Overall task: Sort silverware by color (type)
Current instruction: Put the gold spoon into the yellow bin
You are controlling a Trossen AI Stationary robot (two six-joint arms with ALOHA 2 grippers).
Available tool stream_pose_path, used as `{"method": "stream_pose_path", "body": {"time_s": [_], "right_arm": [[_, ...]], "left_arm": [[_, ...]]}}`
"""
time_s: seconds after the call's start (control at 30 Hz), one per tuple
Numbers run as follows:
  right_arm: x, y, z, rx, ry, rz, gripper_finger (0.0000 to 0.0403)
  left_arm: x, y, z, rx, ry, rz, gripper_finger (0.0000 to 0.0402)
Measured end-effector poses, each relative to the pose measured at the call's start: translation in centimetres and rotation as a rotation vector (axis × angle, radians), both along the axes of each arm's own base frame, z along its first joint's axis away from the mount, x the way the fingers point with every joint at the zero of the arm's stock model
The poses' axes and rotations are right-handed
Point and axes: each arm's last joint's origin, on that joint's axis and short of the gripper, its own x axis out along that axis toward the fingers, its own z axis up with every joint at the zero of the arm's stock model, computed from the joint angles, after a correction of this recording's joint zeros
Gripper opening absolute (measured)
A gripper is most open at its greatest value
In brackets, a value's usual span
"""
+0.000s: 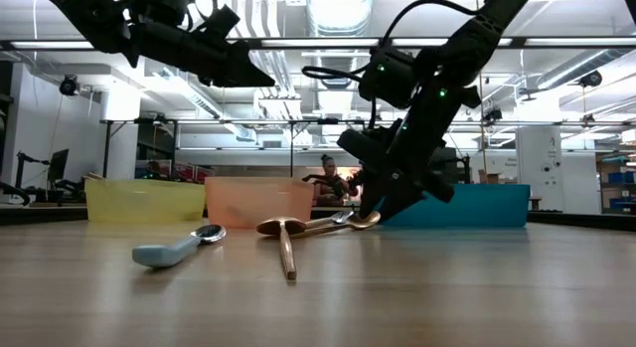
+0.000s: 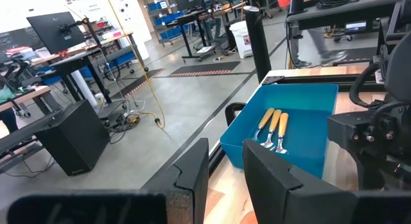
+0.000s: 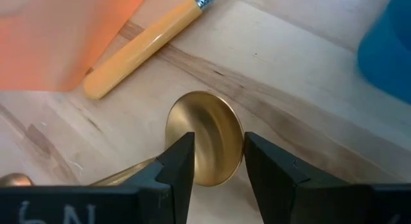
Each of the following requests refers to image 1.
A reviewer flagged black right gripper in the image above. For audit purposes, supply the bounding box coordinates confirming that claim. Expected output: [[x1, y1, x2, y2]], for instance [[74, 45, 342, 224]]
[[336, 86, 484, 223]]

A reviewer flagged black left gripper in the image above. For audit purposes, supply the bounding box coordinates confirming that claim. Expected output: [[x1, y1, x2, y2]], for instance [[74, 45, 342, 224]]
[[126, 3, 277, 88]]

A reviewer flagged person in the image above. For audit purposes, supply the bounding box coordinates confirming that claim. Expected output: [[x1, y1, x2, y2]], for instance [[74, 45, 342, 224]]
[[313, 154, 364, 208]]

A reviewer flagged black computer monitor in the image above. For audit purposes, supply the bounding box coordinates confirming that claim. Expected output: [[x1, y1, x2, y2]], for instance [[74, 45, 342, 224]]
[[47, 147, 71, 185], [439, 146, 472, 185]]

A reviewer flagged blue plastic bin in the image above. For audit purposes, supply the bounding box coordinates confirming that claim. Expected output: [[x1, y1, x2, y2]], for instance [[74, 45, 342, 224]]
[[380, 182, 531, 229]]

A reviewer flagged orange translucent plastic bin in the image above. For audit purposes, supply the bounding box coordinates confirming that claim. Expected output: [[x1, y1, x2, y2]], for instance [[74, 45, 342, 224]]
[[204, 176, 316, 232]]

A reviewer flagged black ceiling spotlight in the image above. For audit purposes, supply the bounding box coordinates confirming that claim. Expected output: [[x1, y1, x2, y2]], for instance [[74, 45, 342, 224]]
[[481, 105, 504, 125], [58, 74, 80, 97], [578, 69, 604, 88]]

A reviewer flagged yellow translucent plastic bin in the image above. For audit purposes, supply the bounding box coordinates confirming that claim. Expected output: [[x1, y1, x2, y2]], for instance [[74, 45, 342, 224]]
[[82, 178, 207, 223]]

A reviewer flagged black overhead light bar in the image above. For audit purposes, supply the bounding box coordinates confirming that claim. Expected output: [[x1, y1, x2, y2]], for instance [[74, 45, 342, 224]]
[[0, 36, 636, 52]]

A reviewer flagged shelf with blue bins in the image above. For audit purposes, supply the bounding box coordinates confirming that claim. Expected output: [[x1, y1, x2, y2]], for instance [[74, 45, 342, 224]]
[[595, 152, 636, 215]]

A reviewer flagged wood-handled silver spoon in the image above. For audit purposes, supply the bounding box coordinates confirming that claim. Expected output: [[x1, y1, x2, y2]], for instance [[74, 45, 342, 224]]
[[303, 210, 355, 230]]

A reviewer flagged black metal workbench frame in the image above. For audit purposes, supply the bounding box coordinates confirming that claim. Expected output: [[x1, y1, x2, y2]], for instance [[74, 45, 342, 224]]
[[98, 116, 369, 179]]

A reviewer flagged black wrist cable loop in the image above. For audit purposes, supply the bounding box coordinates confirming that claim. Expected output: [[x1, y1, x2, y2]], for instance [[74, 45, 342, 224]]
[[301, 0, 481, 85]]

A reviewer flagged silver spiral air duct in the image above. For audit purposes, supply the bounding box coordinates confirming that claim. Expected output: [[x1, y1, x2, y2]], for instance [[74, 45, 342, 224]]
[[303, 0, 377, 89], [535, 48, 625, 92]]

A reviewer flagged blue-handled silver spoon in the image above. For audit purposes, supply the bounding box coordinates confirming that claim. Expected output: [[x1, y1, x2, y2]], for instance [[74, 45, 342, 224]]
[[131, 224, 228, 269]]

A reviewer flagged black curved cable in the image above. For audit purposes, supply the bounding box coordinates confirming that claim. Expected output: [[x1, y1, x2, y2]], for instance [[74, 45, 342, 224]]
[[0, 181, 32, 207]]

